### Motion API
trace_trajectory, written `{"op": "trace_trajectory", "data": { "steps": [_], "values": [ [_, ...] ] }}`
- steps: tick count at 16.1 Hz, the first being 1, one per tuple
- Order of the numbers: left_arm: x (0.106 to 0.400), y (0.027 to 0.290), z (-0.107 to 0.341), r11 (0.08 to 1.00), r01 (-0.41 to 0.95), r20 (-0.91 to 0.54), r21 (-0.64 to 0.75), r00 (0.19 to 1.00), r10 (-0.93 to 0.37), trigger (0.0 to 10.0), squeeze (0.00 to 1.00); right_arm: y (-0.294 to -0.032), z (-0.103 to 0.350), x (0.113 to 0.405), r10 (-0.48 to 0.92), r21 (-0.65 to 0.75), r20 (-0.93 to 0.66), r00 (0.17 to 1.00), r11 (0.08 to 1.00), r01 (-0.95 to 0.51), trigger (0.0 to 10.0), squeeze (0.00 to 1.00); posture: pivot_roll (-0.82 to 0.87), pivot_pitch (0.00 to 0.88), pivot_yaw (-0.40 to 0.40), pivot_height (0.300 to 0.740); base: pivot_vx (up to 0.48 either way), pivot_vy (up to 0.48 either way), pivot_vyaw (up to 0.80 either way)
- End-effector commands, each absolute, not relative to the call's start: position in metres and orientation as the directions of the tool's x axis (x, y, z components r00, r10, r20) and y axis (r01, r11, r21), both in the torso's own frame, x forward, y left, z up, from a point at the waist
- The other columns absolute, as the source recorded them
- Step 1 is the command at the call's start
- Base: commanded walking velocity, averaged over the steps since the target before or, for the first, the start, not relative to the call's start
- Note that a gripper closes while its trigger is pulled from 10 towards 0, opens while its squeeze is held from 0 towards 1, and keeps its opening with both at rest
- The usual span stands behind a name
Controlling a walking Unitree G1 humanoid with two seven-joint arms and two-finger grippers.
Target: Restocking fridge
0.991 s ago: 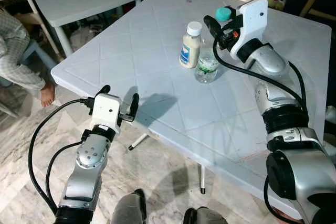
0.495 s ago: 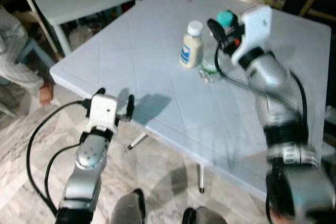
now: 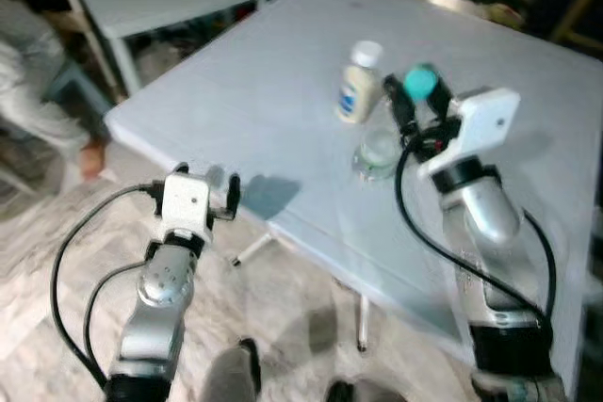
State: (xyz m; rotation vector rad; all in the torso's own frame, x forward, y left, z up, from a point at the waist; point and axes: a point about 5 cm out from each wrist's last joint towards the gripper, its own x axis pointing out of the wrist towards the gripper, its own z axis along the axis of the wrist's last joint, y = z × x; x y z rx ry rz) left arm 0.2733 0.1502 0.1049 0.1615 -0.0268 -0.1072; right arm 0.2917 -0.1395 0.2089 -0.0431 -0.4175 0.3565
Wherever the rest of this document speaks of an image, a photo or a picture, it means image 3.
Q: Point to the grey plastic stool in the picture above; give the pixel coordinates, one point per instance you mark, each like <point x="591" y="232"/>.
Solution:
<point x="71" y="80"/>

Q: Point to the person in grey trousers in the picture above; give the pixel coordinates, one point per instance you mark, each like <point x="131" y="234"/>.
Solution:
<point x="28" y="72"/>

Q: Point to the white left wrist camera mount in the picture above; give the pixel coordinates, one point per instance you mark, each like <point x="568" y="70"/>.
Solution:
<point x="186" y="202"/>

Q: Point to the grey robot left leg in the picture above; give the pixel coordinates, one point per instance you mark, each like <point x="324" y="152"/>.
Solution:
<point x="231" y="374"/>

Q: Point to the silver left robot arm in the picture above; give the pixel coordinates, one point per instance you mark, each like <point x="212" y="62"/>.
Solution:
<point x="160" y="327"/>

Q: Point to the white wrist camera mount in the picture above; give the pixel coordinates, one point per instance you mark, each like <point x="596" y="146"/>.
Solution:
<point x="485" y="120"/>
<point x="186" y="202"/>

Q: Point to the white bottle with yellow label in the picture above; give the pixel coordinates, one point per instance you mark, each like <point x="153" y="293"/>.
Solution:
<point x="358" y="91"/>

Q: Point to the large pale blue folding table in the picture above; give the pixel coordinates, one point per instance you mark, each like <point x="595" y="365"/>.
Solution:
<point x="283" y="91"/>

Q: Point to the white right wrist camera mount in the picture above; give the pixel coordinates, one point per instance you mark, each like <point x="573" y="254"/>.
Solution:
<point x="485" y="120"/>

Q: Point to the grey robot right leg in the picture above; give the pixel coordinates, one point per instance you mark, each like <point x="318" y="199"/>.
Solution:
<point x="341" y="393"/>

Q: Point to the grey robot leg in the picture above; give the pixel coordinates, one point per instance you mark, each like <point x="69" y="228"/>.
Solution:
<point x="231" y="374"/>
<point x="341" y="393"/>

